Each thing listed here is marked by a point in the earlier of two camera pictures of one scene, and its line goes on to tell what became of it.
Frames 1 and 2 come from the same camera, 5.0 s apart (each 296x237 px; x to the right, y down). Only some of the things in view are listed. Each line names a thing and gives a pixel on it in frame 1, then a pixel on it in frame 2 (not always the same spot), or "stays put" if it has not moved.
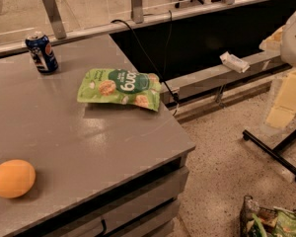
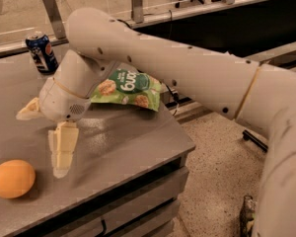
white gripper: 294,40 → 59,103
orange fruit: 12,178 stays put
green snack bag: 119,86 stays put
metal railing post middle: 137,12 stays put
